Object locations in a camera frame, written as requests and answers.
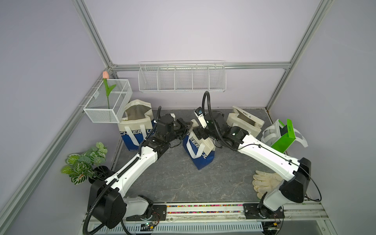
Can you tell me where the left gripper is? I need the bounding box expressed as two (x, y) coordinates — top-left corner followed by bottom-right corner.
(166, 118), (193, 143)

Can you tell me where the blue beige takeout bag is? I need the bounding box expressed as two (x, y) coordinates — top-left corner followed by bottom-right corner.
(118, 99), (154, 151)

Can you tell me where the green and white takeout bag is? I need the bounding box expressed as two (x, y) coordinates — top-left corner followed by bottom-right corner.
(261, 119), (308, 153)

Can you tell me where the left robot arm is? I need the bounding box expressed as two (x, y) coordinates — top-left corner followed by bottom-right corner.
(82, 114), (193, 235)

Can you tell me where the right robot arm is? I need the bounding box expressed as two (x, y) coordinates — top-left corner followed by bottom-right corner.
(195, 91), (313, 219)

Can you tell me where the beige work glove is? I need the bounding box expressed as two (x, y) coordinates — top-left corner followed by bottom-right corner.
(252, 170), (283, 199)

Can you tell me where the artificial pink tulip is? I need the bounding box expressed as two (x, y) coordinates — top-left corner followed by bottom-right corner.
(102, 71), (117, 109)

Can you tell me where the potted green leafy plant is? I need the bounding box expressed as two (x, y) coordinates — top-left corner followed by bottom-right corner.
(61, 142), (114, 185)

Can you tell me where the long white wire basket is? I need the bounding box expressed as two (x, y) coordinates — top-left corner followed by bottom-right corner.
(138, 61), (227, 93)

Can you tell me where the small white wire basket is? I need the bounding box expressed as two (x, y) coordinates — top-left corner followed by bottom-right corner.
(83, 79), (133, 123)

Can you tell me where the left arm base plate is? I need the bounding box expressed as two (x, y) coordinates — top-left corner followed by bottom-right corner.
(126, 204), (167, 221)

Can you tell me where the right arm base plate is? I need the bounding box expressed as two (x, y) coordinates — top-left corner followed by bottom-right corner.
(243, 203), (285, 219)

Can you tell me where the aluminium frame rail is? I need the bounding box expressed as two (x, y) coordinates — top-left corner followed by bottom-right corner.
(112, 61), (292, 72)

